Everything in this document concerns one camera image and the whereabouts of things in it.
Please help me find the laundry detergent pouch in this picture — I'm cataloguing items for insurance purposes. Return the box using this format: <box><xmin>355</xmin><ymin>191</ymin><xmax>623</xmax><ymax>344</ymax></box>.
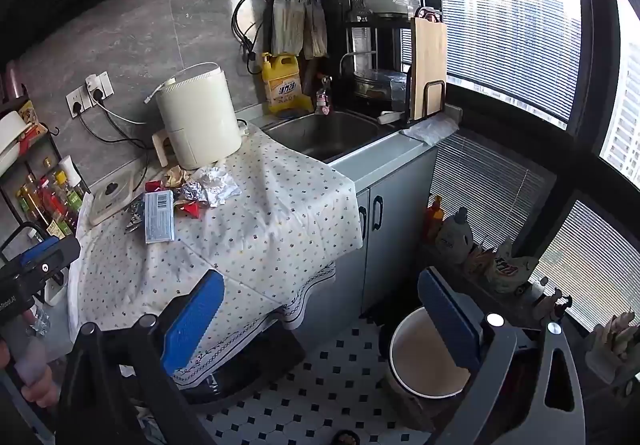
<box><xmin>487</xmin><ymin>237</ymin><xmax>536</xmax><ymax>296</ymax></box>

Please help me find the white wall socket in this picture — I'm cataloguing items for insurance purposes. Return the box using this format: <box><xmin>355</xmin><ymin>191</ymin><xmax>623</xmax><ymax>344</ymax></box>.
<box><xmin>66</xmin><ymin>87</ymin><xmax>94</xmax><ymax>119</ymax></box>
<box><xmin>84</xmin><ymin>70</ymin><xmax>115</xmax><ymax>106</ymax></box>

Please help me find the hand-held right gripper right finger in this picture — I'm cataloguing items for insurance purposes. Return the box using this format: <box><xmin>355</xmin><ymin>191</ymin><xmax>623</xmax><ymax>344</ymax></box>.
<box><xmin>417</xmin><ymin>267</ymin><xmax>586</xmax><ymax>445</ymax></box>

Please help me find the white lined trash bin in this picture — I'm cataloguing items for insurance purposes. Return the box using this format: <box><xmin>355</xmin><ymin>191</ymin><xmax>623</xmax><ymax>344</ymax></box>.
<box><xmin>379</xmin><ymin>304</ymin><xmax>482</xmax><ymax>427</ymax></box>

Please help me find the orange bottle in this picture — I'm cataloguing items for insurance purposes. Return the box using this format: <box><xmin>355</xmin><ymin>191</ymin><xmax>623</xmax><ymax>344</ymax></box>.
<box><xmin>424</xmin><ymin>194</ymin><xmax>446</xmax><ymax>246</ymax></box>

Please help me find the coiled black cable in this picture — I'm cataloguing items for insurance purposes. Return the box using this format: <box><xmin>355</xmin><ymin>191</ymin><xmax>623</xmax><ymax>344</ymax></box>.
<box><xmin>231</xmin><ymin>0</ymin><xmax>274</xmax><ymax>64</ymax></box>

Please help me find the white window blind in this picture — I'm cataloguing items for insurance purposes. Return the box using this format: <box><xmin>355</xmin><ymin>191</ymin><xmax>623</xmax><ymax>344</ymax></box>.
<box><xmin>429</xmin><ymin>130</ymin><xmax>546</xmax><ymax>266</ymax></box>

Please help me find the hanging brown paper bag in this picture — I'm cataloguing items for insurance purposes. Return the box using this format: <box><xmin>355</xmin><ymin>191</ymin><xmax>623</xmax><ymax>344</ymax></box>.
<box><xmin>302</xmin><ymin>0</ymin><xmax>329</xmax><ymax>60</ymax></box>

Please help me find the grey detergent bottle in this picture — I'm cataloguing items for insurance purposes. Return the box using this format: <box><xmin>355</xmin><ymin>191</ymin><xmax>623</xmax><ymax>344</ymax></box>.
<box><xmin>434</xmin><ymin>207</ymin><xmax>474</xmax><ymax>259</ymax></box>

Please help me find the hanging grey paper bag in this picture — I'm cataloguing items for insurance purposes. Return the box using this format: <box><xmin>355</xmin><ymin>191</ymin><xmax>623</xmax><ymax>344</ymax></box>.
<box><xmin>271</xmin><ymin>0</ymin><xmax>307</xmax><ymax>57</ymax></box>

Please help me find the grey kitchen cabinet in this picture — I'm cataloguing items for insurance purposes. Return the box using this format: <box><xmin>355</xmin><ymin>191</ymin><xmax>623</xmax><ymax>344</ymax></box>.
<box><xmin>329</xmin><ymin>132</ymin><xmax>441</xmax><ymax>316</ymax></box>

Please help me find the floral white tablecloth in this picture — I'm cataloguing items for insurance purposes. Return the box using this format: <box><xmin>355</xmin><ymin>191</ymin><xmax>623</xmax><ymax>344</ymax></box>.
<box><xmin>67</xmin><ymin>124</ymin><xmax>364</xmax><ymax>388</ymax></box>

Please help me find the brown paper bag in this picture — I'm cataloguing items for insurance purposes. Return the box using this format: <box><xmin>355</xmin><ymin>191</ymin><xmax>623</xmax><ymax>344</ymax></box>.
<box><xmin>302</xmin><ymin>0</ymin><xmax>329</xmax><ymax>60</ymax></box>
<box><xmin>164</xmin><ymin>164</ymin><xmax>194</xmax><ymax>189</ymax></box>

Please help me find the yellow detergent bottle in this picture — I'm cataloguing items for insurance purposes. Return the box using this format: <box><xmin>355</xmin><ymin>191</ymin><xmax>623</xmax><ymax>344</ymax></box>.
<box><xmin>260</xmin><ymin>52</ymin><xmax>314</xmax><ymax>116</ymax></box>

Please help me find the blue and white box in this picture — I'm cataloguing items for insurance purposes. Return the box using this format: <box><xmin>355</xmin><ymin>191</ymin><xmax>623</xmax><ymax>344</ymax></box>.
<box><xmin>143</xmin><ymin>190</ymin><xmax>176</xmax><ymax>245</ymax></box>

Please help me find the pink soap bottle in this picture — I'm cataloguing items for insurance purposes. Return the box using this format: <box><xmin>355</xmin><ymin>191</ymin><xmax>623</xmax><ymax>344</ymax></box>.
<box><xmin>314</xmin><ymin>74</ymin><xmax>334</xmax><ymax>116</ymax></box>

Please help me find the aluminium foil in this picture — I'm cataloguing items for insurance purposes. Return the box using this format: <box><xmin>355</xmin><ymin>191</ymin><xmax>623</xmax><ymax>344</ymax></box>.
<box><xmin>177</xmin><ymin>164</ymin><xmax>242</xmax><ymax>209</ymax></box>

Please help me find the black power cord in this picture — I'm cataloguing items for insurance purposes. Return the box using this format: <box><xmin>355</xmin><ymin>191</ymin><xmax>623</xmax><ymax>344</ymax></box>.
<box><xmin>74</xmin><ymin>99</ymin><xmax>162</xmax><ymax>152</ymax></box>

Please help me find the clear plastic sheet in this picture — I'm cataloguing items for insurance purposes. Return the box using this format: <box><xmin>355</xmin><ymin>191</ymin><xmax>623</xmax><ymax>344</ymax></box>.
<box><xmin>399</xmin><ymin>114</ymin><xmax>459</xmax><ymax>146</ymax></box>

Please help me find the person's left hand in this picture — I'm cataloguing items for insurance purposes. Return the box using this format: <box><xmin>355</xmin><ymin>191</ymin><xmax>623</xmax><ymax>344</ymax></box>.
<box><xmin>0</xmin><ymin>339</ymin><xmax>60</xmax><ymax>409</ymax></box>

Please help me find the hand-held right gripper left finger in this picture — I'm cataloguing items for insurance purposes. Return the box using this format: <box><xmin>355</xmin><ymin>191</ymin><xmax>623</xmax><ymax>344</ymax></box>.
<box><xmin>55</xmin><ymin>269</ymin><xmax>226</xmax><ymax>445</ymax></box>

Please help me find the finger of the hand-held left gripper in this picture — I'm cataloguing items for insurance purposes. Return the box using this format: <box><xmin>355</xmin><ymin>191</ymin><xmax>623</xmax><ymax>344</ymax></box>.
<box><xmin>0</xmin><ymin>235</ymin><xmax>82</xmax><ymax>297</ymax></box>

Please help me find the steel cooking pot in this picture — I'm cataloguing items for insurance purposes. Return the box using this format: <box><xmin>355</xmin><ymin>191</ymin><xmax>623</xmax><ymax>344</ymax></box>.
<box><xmin>352</xmin><ymin>67</ymin><xmax>409</xmax><ymax>101</ymax></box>

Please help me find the stainless steel sink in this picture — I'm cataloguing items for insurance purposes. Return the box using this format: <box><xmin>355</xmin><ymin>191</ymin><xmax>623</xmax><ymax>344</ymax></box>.
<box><xmin>262</xmin><ymin>110</ymin><xmax>396</xmax><ymax>164</ymax></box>

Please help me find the wooden cutting board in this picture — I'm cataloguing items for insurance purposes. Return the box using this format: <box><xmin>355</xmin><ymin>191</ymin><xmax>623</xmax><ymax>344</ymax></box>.
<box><xmin>409</xmin><ymin>16</ymin><xmax>449</xmax><ymax>121</ymax></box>

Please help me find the cream air fryer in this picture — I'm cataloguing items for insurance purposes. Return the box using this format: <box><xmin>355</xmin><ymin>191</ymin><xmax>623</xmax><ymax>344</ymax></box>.
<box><xmin>152</xmin><ymin>62</ymin><xmax>247</xmax><ymax>171</ymax></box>

